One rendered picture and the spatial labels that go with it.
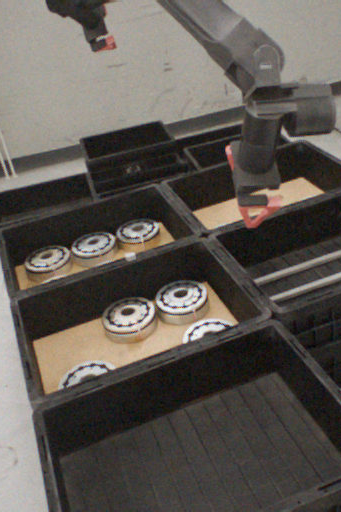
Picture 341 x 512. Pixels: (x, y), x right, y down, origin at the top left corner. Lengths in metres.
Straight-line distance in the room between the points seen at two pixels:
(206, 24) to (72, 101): 3.29
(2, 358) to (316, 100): 0.88
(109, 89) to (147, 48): 0.36
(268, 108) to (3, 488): 0.77
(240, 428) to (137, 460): 0.16
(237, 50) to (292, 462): 0.58
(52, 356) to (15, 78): 3.10
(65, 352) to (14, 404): 0.19
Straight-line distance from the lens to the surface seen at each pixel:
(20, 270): 1.42
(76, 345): 1.15
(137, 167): 2.61
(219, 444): 0.93
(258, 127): 0.86
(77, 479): 0.94
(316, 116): 0.89
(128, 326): 1.11
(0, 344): 1.44
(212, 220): 1.44
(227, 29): 0.89
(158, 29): 4.13
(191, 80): 4.25
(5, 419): 1.26
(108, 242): 1.37
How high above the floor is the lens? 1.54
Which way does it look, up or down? 32 degrees down
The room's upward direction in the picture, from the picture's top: 10 degrees counter-clockwise
